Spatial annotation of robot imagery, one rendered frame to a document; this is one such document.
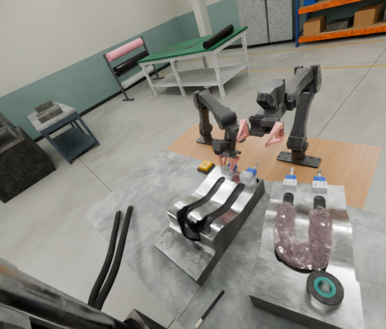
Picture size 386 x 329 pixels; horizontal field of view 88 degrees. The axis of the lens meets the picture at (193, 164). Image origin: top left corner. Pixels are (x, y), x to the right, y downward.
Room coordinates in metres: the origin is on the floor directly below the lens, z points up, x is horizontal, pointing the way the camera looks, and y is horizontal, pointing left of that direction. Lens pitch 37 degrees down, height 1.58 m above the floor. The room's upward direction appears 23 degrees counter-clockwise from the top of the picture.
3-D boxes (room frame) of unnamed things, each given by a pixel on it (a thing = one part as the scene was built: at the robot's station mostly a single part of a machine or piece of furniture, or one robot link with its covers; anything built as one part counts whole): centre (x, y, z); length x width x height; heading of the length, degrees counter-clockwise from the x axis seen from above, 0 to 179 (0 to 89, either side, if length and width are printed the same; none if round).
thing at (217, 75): (4.89, -0.82, 0.51); 2.40 x 1.13 x 1.02; 34
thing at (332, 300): (0.16, -0.19, 0.93); 0.08 x 0.08 x 0.04
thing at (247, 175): (0.68, -0.24, 0.89); 0.13 x 0.05 x 0.05; 124
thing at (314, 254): (0.34, -0.25, 0.90); 0.26 x 0.18 x 0.08; 141
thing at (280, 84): (0.61, -0.37, 1.24); 0.12 x 0.09 x 0.12; 125
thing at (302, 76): (0.71, -0.50, 1.17); 0.30 x 0.09 x 0.12; 125
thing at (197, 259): (0.58, 0.01, 0.87); 0.50 x 0.26 x 0.14; 124
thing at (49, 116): (4.59, 2.33, 0.46); 1.90 x 0.70 x 0.92; 30
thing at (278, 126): (0.49, -0.25, 1.20); 0.09 x 0.07 x 0.07; 125
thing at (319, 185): (0.51, -0.46, 0.85); 0.13 x 0.05 x 0.05; 141
